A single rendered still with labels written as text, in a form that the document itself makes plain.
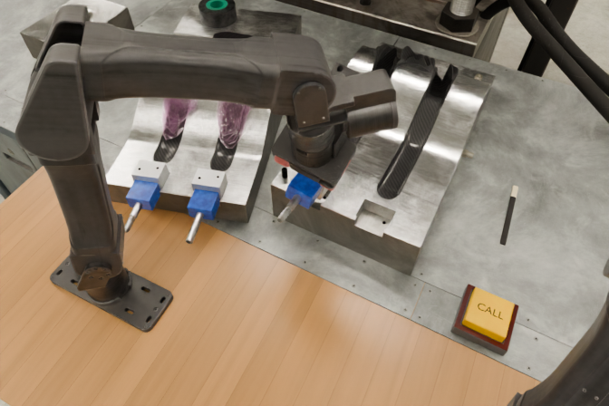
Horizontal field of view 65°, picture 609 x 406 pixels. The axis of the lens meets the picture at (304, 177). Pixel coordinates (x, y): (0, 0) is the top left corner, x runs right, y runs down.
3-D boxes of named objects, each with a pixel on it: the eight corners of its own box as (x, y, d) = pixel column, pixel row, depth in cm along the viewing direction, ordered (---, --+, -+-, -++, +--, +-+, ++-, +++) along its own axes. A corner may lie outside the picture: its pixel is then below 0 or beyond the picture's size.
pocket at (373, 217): (381, 246, 76) (385, 232, 73) (352, 232, 77) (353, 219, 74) (392, 224, 78) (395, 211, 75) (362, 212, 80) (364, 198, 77)
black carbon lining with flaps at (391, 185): (395, 211, 78) (404, 174, 71) (308, 176, 83) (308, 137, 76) (456, 88, 98) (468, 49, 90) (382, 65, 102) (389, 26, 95)
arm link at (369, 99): (380, 97, 62) (379, 16, 53) (400, 144, 57) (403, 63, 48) (294, 116, 62) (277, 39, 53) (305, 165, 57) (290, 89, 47)
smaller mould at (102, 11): (78, 75, 111) (66, 50, 106) (32, 57, 116) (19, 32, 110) (135, 32, 122) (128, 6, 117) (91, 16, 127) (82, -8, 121)
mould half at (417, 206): (410, 276, 78) (426, 231, 68) (273, 215, 86) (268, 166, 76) (487, 97, 106) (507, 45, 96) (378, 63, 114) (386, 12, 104)
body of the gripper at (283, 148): (294, 118, 69) (289, 93, 62) (357, 149, 66) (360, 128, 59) (271, 155, 67) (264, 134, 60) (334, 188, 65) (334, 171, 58)
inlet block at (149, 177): (144, 242, 79) (135, 224, 75) (116, 237, 80) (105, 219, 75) (172, 182, 87) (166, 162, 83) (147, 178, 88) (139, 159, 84)
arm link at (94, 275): (111, 212, 70) (71, 218, 69) (107, 265, 64) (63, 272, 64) (124, 236, 75) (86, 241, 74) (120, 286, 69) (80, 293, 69)
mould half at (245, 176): (248, 223, 85) (242, 184, 76) (111, 201, 88) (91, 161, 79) (301, 55, 116) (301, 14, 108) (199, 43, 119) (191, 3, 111)
